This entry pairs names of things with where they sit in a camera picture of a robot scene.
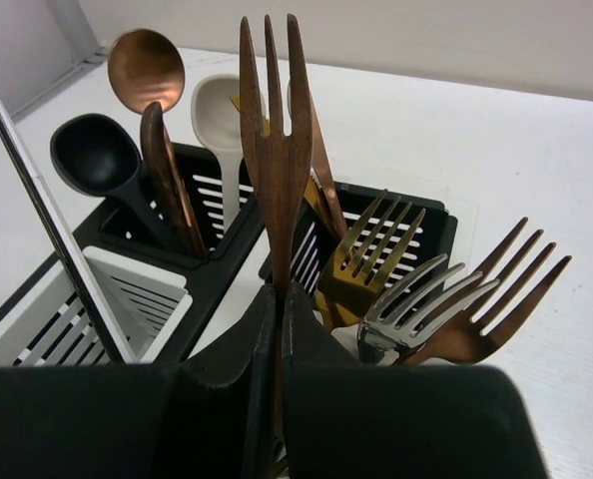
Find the silver metal fork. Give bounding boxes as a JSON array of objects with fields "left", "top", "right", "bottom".
[{"left": 356, "top": 254, "right": 500, "bottom": 365}]

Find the copper fork with tines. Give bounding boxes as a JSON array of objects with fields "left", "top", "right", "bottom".
[{"left": 395, "top": 217, "right": 571, "bottom": 366}]

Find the copper round spoon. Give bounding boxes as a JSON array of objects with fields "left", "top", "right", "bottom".
[{"left": 107, "top": 29, "right": 208, "bottom": 258}]

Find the black round spoon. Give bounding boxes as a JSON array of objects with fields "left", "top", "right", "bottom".
[{"left": 50, "top": 113, "right": 182, "bottom": 252}]

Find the brown wooden spoon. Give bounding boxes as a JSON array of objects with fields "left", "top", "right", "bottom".
[{"left": 140, "top": 101, "right": 208, "bottom": 262}]

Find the aluminium frame rail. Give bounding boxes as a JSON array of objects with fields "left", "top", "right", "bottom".
[{"left": 0, "top": 0, "right": 100, "bottom": 114}]

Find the beige plastic spoon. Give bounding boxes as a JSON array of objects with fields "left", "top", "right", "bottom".
[{"left": 191, "top": 74, "right": 248, "bottom": 231}]

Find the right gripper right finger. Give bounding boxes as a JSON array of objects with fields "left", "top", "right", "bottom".
[{"left": 283, "top": 283, "right": 547, "bottom": 478}]

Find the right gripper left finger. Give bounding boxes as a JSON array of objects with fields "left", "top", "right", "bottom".
[{"left": 0, "top": 285, "right": 277, "bottom": 478}]

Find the black utensil container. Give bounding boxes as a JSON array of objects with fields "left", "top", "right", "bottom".
[{"left": 0, "top": 144, "right": 263, "bottom": 367}]

